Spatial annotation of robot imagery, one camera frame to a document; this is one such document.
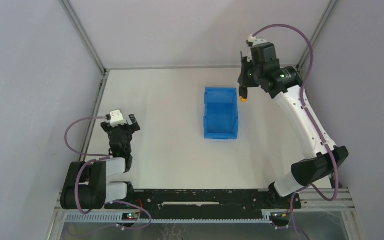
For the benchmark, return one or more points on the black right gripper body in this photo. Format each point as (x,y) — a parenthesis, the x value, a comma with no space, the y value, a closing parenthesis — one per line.
(243,78)

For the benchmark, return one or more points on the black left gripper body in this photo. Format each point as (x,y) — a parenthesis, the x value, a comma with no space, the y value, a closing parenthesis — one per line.
(120,129)

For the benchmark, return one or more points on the orange handled screwdriver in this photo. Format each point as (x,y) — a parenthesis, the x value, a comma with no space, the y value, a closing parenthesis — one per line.
(243,93)

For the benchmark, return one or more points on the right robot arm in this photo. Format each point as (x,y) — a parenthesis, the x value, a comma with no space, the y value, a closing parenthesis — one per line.
(322,157)

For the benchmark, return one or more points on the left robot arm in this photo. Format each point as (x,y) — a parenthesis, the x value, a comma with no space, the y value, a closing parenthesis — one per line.
(87,185)

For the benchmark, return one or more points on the blue plastic bin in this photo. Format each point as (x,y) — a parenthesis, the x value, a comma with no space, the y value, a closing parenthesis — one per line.
(221,117)

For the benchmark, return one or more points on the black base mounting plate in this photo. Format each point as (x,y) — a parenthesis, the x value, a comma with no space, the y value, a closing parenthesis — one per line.
(188,203)

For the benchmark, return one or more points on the aluminium frame rail back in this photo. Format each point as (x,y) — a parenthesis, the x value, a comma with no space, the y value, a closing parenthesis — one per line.
(174,67)

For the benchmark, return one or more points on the aluminium frame rail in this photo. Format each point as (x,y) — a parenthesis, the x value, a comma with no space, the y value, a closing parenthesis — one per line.
(81,91)
(305,67)
(174,67)

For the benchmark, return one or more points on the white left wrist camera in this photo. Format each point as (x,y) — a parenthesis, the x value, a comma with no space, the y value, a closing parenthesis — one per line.
(115,118)

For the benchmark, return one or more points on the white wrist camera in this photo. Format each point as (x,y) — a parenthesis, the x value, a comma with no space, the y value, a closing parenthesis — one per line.
(115,118)
(254,41)

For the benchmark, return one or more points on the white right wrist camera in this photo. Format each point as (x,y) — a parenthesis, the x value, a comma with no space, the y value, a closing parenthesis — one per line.
(254,41)

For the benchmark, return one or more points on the aluminium frame rail right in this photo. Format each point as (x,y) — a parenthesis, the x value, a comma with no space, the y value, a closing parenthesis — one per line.
(305,67)

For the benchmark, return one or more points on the grey slotted cable duct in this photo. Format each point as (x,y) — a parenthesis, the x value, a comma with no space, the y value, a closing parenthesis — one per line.
(121,217)

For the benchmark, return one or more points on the aluminium frame rail left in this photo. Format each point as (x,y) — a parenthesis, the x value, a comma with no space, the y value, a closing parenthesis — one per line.
(81,91)

